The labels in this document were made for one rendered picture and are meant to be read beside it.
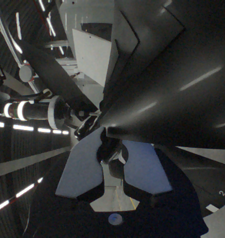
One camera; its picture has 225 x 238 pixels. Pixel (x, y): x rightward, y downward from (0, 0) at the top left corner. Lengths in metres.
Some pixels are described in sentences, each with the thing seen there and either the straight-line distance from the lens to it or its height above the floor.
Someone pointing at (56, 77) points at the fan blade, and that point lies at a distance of 0.37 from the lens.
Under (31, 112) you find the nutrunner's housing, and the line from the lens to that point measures 0.28.
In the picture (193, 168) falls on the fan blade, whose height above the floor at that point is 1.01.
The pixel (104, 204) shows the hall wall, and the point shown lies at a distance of 14.43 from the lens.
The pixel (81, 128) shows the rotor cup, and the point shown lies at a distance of 0.29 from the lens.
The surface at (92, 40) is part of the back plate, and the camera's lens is 0.53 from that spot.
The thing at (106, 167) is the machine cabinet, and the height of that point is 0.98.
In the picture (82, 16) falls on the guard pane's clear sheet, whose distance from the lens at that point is 0.89.
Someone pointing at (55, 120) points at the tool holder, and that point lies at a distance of 0.24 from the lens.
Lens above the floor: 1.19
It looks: 3 degrees down
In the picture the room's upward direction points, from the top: 87 degrees counter-clockwise
